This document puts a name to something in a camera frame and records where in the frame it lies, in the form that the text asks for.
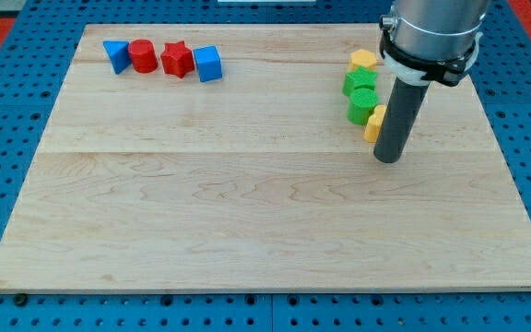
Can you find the blue cube block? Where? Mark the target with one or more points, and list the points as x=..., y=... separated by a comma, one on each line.
x=208, y=63

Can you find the red star block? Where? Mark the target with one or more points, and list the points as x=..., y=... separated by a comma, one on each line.
x=177, y=59

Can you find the wooden board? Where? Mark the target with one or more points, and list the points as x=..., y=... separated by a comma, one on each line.
x=257, y=182

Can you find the red cylinder block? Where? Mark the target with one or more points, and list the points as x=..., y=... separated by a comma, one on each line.
x=142, y=55

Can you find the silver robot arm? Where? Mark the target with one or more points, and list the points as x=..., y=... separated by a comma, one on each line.
x=413, y=22

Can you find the green cylinder block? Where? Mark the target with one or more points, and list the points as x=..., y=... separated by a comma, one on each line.
x=361, y=105

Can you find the yellow hexagon block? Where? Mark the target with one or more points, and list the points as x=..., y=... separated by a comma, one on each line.
x=362, y=58

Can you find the blue triangle block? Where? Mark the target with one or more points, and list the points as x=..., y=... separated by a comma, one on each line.
x=118, y=54

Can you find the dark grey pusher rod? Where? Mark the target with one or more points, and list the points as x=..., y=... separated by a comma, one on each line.
x=400, y=115

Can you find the green star block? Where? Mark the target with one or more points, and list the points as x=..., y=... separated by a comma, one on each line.
x=361, y=78

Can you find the yellow heart block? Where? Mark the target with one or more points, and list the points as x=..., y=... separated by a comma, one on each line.
x=374, y=124

